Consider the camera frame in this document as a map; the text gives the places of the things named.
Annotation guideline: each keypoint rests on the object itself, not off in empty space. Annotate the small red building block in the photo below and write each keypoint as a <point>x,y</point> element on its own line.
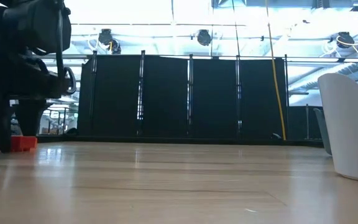
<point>24,143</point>

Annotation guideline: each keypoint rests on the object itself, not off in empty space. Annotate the grey metal railing pipe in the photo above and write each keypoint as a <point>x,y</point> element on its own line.
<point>79,57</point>

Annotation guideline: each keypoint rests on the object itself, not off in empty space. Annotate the white plastic tray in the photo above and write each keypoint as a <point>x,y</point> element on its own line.
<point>353,130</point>

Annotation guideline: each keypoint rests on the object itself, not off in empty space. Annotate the teal plastic tray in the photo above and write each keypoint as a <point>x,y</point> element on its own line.
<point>323,133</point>

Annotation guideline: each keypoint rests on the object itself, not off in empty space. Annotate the black perforated computer case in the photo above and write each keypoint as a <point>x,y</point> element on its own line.
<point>300,123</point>

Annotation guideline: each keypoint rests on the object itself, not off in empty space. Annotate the black folding room divider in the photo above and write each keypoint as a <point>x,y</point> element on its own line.
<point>166,93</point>

